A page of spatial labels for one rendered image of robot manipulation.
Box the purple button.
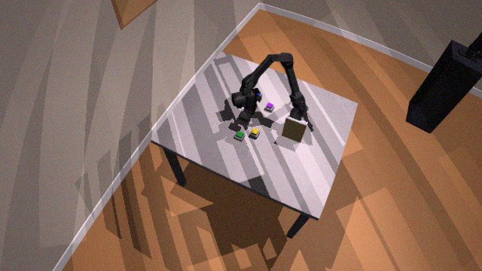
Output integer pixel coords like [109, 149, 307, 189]
[264, 102, 274, 112]

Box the green button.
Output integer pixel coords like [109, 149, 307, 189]
[234, 131, 246, 142]

